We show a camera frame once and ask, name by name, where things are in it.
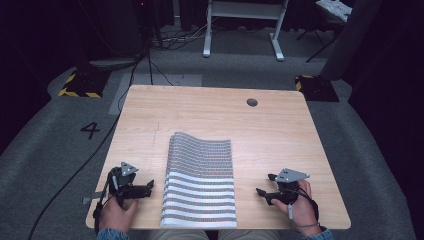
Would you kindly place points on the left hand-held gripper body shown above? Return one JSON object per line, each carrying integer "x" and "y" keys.
{"x": 124, "y": 181}

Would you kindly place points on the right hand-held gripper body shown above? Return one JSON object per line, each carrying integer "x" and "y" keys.
{"x": 288, "y": 186}

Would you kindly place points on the person's left hand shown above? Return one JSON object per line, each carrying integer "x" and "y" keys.
{"x": 115, "y": 211}

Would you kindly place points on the person's right hand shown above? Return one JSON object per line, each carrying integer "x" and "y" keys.
{"x": 305, "y": 213}

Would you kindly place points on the striped folded cloth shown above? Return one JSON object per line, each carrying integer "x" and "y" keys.
{"x": 200, "y": 180}

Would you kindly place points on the dark stand with flat base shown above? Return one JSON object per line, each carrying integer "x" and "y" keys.
{"x": 115, "y": 62}

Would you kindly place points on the black chair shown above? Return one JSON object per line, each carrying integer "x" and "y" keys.
{"x": 321, "y": 36}

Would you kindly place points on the dark curtain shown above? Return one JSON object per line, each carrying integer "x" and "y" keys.
{"x": 350, "y": 40}

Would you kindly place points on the white bag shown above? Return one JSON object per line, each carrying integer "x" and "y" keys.
{"x": 334, "y": 8}

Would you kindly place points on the yellow black striped base plate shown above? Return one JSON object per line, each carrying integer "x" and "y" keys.
{"x": 83, "y": 85}
{"x": 316, "y": 88}

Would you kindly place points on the white metal desk frame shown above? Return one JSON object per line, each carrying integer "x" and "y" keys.
{"x": 245, "y": 11}

